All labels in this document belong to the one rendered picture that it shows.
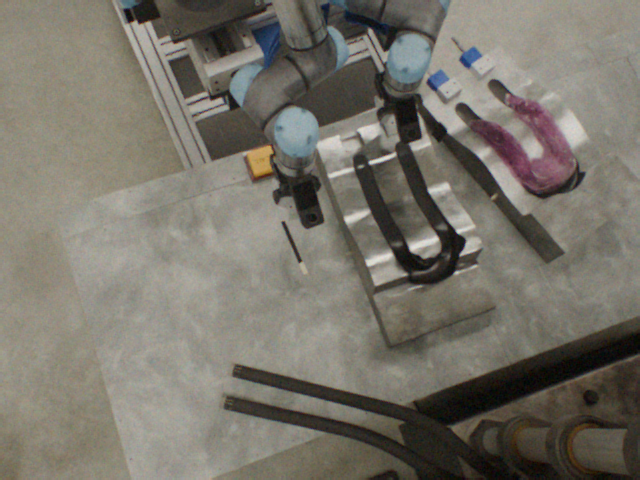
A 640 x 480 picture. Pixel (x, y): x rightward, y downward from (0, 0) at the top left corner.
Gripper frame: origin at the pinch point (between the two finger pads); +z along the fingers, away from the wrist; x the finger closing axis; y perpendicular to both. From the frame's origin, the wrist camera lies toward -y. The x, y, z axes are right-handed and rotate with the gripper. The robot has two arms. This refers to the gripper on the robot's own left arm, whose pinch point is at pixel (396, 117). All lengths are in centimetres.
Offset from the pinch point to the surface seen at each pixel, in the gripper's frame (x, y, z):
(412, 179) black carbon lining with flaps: 0.9, -14.1, 4.5
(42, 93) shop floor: 104, 75, 92
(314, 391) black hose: 39, -51, -6
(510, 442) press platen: 6, -71, -21
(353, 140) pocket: 10.4, 0.0, 6.9
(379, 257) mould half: 15.3, -29.0, -5.1
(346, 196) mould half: 16.9, -12.8, 1.9
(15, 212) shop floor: 124, 34, 84
